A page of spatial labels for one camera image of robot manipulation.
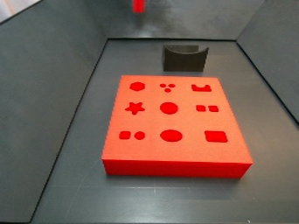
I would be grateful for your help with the red star-shaped peg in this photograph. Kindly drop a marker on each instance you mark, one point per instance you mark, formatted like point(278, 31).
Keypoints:
point(139, 6)

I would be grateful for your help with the red board with shaped holes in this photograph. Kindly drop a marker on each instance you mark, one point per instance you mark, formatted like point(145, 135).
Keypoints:
point(173, 128)

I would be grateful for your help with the black curved holder bracket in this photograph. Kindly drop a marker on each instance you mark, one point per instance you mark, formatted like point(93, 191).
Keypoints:
point(185, 58)

